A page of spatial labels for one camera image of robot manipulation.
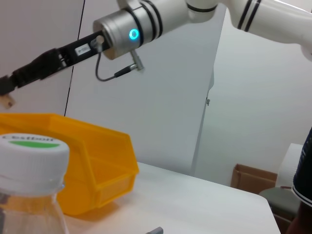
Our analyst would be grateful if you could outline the yellow plastic bin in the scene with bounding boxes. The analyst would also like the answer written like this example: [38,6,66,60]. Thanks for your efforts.
[0,113,139,216]

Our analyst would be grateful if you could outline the brown cardboard box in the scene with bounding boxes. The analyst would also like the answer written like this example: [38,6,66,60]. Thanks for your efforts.
[231,163,278,195]

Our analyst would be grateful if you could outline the person in dark shirt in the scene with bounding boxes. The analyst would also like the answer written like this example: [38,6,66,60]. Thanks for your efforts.
[285,126,312,234]

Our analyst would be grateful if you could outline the clear water bottle green label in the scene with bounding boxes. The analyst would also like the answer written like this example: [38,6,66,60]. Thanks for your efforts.
[0,133,70,234]

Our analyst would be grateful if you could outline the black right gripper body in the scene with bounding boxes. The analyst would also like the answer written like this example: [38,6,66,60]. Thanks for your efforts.
[58,31,108,69]

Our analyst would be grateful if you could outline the right arm cable with plug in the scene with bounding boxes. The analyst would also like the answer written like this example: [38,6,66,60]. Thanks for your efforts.
[96,50,146,82]

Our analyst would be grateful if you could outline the grey round stool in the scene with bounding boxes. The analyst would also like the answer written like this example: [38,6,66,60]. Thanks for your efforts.
[258,187,303,220]

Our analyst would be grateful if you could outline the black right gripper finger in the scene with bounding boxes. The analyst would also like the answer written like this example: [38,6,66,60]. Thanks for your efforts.
[0,48,63,96]

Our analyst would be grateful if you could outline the beige eraser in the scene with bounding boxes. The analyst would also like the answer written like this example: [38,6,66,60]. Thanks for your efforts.
[0,94,17,110]

